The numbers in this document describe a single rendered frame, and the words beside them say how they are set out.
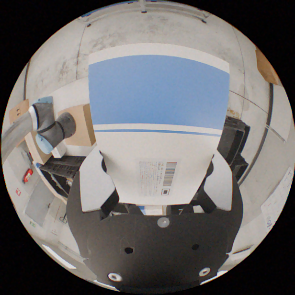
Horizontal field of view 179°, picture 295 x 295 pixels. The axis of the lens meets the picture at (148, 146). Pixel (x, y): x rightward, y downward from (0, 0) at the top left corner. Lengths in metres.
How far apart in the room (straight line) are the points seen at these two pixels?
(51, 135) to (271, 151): 3.02
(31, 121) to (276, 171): 3.03
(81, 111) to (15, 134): 0.37
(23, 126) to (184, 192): 0.49
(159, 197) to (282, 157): 2.54
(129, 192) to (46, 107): 0.44
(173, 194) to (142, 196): 0.04
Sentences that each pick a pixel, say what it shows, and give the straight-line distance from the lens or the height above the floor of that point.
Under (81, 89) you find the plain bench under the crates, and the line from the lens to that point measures 0.65.
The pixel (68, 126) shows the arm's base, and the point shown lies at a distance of 0.58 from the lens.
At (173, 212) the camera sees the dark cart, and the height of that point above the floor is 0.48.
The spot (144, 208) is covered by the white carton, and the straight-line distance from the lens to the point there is 0.85.
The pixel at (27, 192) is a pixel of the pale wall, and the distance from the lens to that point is 3.85.
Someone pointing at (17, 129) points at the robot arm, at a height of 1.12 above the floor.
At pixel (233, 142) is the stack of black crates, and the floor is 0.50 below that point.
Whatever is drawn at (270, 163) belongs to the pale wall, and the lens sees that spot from 2.70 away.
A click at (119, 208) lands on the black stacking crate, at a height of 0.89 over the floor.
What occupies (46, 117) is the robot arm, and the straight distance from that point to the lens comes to 0.49.
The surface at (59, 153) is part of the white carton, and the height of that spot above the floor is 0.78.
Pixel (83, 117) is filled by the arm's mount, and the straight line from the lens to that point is 0.56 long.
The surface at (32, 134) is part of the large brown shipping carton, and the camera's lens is 0.97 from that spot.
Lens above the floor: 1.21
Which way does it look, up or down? 57 degrees down
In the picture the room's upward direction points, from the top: 175 degrees counter-clockwise
